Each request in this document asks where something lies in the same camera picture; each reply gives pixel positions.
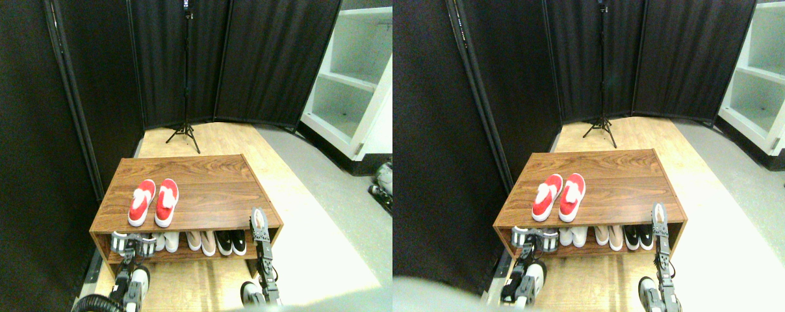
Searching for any red shoe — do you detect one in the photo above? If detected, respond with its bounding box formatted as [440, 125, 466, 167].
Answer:
[532, 174, 563, 222]
[128, 179, 157, 228]
[155, 179, 179, 228]
[559, 173, 587, 223]

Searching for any grey curtain stand foot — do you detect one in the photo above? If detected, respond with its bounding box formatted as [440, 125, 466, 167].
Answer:
[483, 250, 513, 306]
[74, 250, 105, 303]

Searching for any brown shoe rack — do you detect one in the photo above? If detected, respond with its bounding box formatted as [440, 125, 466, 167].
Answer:
[90, 154, 283, 279]
[493, 149, 688, 279]

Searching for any white and black machine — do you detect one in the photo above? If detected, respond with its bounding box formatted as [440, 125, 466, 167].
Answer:
[368, 162, 393, 215]

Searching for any black curtain stand pole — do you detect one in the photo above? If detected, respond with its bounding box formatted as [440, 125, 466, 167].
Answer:
[45, 0, 104, 201]
[446, 0, 513, 192]

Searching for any white shelf unit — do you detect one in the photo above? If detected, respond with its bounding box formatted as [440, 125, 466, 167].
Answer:
[300, 8, 393, 162]
[717, 2, 785, 157]

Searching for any black tripod stand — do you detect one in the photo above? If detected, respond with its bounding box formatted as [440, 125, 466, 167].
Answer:
[583, 0, 618, 150]
[166, 0, 201, 155]

